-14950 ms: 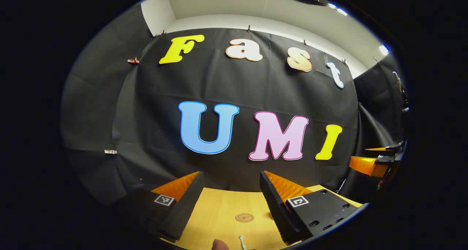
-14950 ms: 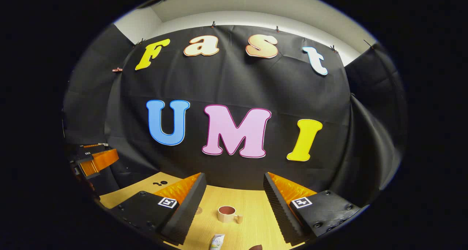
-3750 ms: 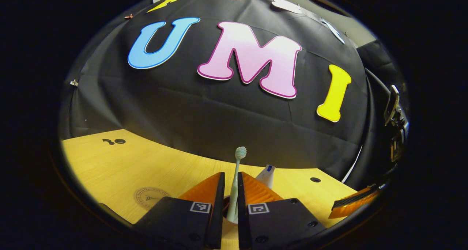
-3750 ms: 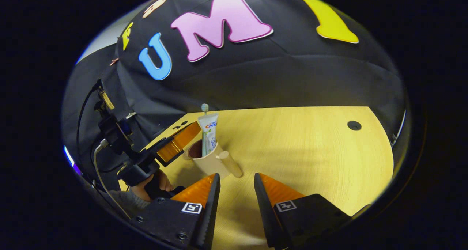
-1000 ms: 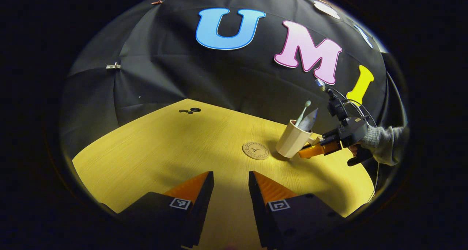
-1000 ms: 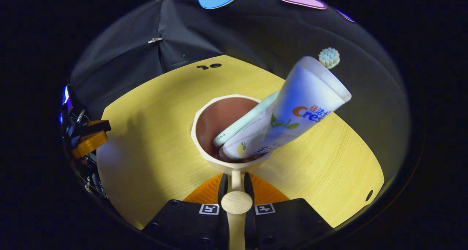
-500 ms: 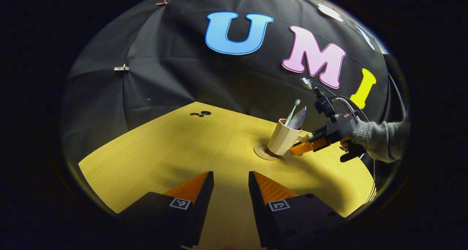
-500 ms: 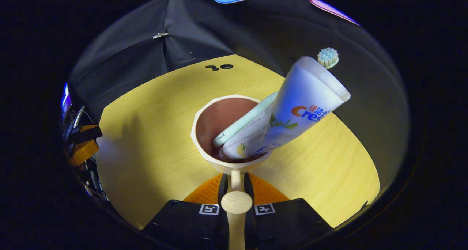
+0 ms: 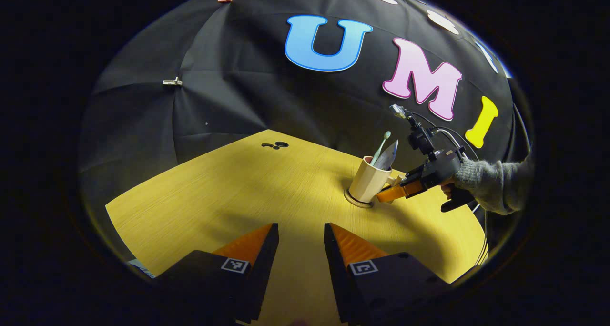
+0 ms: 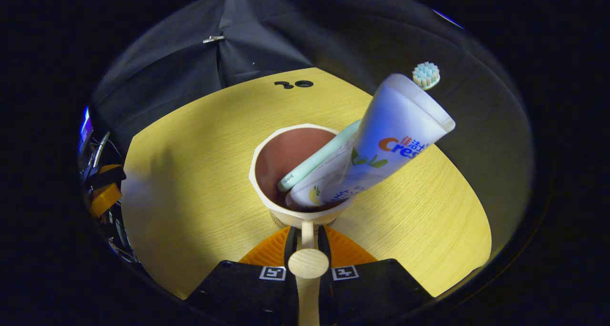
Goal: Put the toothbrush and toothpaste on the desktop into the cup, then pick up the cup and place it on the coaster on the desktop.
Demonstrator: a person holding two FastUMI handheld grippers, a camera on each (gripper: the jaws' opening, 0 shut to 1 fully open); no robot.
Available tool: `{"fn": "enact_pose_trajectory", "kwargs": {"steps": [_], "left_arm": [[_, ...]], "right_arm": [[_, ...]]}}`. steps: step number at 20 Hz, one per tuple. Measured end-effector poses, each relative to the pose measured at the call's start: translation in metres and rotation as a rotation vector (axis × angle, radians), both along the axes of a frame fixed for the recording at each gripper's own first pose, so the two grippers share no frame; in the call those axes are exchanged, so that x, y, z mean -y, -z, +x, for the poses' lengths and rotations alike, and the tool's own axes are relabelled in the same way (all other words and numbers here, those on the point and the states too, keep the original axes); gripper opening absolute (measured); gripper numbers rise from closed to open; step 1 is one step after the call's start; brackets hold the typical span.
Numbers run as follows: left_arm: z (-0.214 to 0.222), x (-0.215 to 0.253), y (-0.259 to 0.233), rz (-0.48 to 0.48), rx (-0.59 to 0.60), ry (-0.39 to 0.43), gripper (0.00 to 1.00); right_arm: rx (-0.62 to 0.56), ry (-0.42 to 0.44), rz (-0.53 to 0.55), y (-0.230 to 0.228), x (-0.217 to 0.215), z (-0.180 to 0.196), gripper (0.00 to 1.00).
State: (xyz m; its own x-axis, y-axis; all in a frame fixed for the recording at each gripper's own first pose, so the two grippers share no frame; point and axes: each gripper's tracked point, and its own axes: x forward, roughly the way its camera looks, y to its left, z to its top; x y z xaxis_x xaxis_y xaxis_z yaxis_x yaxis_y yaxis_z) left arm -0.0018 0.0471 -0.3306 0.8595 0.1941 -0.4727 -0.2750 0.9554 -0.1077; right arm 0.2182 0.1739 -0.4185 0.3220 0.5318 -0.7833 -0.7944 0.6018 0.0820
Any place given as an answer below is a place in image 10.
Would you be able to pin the silver metal cloth clip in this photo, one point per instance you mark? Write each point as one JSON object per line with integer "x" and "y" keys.
{"x": 213, "y": 39}

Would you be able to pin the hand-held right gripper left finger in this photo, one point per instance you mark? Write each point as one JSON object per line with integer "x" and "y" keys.
{"x": 290, "y": 240}

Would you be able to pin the light blue toothbrush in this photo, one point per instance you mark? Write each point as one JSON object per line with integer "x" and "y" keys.
{"x": 314, "y": 161}

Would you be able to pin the black backdrop cloth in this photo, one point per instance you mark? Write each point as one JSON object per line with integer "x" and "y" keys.
{"x": 295, "y": 35}

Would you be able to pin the blue lit screen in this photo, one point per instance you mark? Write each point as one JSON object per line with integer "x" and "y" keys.
{"x": 85, "y": 126}

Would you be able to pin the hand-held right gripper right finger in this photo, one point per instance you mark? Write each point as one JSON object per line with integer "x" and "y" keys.
{"x": 324, "y": 240}

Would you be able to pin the beige cup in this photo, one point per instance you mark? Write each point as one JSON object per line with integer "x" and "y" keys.
{"x": 286, "y": 154}

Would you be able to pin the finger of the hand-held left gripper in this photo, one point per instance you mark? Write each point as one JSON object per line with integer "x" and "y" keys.
{"x": 106, "y": 199}

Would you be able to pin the white toothpaste tube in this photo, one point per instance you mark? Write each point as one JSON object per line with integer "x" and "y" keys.
{"x": 400, "y": 126}

